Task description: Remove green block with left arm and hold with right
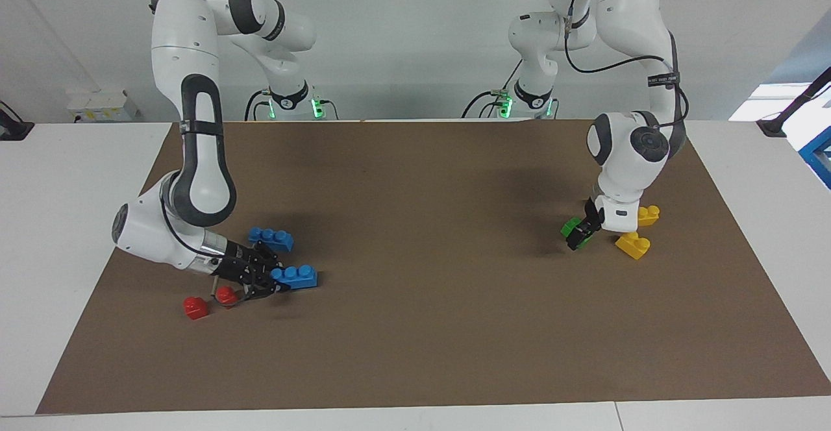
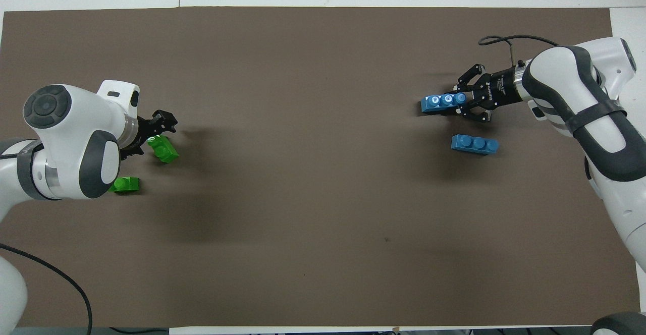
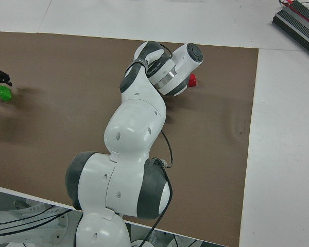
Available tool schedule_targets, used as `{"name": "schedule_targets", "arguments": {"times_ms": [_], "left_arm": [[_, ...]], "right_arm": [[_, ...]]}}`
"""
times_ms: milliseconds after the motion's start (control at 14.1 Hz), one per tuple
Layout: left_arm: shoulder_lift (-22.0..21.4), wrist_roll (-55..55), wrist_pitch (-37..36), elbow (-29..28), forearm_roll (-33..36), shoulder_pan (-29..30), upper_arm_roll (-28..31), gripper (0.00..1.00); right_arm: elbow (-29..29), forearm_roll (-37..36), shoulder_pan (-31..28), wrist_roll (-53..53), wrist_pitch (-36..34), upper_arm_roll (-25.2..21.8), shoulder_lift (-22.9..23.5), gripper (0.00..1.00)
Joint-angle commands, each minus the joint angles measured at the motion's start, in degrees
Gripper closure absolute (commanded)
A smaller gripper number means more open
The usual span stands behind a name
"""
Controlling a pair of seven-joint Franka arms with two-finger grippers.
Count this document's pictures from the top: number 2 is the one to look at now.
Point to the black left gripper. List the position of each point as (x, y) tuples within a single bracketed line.
[(142, 130)]

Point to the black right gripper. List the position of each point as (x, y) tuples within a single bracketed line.
[(497, 90)]

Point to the green two-stud block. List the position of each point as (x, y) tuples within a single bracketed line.
[(164, 149), (127, 185)]

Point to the blue three-stud block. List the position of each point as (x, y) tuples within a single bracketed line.
[(441, 102), (474, 145)]

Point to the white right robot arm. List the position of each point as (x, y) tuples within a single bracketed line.
[(595, 113)]

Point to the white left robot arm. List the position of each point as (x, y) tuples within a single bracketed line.
[(70, 138)]

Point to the brown paper mat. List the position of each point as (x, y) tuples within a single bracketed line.
[(313, 199)]

